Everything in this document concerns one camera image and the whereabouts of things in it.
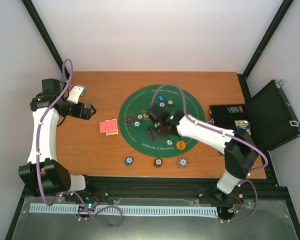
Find orange round blind button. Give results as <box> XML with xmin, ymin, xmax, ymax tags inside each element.
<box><xmin>176</xmin><ymin>140</ymin><xmax>187</xmax><ymax>150</ymax></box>

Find red playing card deck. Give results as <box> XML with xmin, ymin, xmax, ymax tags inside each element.
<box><xmin>99</xmin><ymin>118</ymin><xmax>118</xmax><ymax>133</ymax></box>

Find blue round blind button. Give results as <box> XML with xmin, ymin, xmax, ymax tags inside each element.
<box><xmin>156</xmin><ymin>95</ymin><xmax>166</xmax><ymax>103</ymax></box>

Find brown poker chip stack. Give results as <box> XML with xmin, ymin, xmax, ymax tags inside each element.
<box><xmin>153</xmin><ymin>158</ymin><xmax>163</xmax><ymax>168</ymax></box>

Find black triangular dealer button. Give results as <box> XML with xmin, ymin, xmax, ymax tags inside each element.
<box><xmin>124</xmin><ymin>114</ymin><xmax>134</xmax><ymax>125</ymax></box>

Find blue white chip stack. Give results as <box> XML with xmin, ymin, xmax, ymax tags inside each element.
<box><xmin>177</xmin><ymin>157</ymin><xmax>188</xmax><ymax>169</ymax></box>

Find teal poker chip stack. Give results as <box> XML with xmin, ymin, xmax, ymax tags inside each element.
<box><xmin>124</xmin><ymin>156</ymin><xmax>134</xmax><ymax>166</ymax></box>

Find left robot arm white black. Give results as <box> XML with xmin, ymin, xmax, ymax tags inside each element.
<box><xmin>18</xmin><ymin>78</ymin><xmax>97</xmax><ymax>202</ymax></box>

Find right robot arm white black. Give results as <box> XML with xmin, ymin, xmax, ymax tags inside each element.
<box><xmin>146</xmin><ymin>104</ymin><xmax>262</xmax><ymax>196</ymax></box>

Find orange card box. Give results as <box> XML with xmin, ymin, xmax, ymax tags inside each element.
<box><xmin>105</xmin><ymin>131</ymin><xmax>119</xmax><ymax>136</ymax></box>

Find round green poker mat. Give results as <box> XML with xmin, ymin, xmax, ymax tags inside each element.
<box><xmin>118</xmin><ymin>84</ymin><xmax>206</xmax><ymax>158</ymax></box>

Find chips row in case top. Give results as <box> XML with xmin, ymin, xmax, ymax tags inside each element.
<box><xmin>227</xmin><ymin>105</ymin><xmax>244</xmax><ymax>114</ymax></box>

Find blue white chips in case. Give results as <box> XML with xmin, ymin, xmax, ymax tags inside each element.
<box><xmin>234</xmin><ymin>120</ymin><xmax>251</xmax><ymax>135</ymax></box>

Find black poker case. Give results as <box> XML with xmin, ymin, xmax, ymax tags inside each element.
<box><xmin>209</xmin><ymin>80</ymin><xmax>300</xmax><ymax>152</ymax></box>

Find metal front plate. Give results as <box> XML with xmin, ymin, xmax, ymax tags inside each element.
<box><xmin>7</xmin><ymin>197</ymin><xmax>300</xmax><ymax>240</ymax></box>

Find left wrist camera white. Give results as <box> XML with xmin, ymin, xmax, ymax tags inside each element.
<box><xmin>67</xmin><ymin>85</ymin><xmax>87</xmax><ymax>104</ymax></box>

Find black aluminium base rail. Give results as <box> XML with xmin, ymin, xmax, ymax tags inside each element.
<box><xmin>78</xmin><ymin>176</ymin><xmax>290</xmax><ymax>206</ymax></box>

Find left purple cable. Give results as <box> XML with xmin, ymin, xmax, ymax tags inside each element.
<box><xmin>36</xmin><ymin>58</ymin><xmax>123</xmax><ymax>228</ymax></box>

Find purple cable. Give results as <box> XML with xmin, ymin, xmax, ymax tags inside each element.
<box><xmin>151</xmin><ymin>83</ymin><xmax>269</xmax><ymax>224</ymax></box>
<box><xmin>36</xmin><ymin>58</ymin><xmax>123</xmax><ymax>228</ymax></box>

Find light blue cable duct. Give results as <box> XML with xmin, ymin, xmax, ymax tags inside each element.
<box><xmin>28</xmin><ymin>203</ymin><xmax>218</xmax><ymax>218</ymax></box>

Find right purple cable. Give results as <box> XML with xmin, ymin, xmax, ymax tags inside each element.
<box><xmin>151</xmin><ymin>83</ymin><xmax>269</xmax><ymax>224</ymax></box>

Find left black frame post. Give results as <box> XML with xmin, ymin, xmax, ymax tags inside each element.
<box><xmin>21</xmin><ymin>0</ymin><xmax>63</xmax><ymax>73</ymax></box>

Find black frame post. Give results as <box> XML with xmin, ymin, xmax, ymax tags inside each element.
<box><xmin>21</xmin><ymin>0</ymin><xmax>63</xmax><ymax>73</ymax></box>
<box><xmin>241</xmin><ymin>0</ymin><xmax>295</xmax><ymax>78</ymax></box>

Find right black frame post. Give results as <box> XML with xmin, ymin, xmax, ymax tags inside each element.
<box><xmin>241</xmin><ymin>0</ymin><xmax>295</xmax><ymax>78</ymax></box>

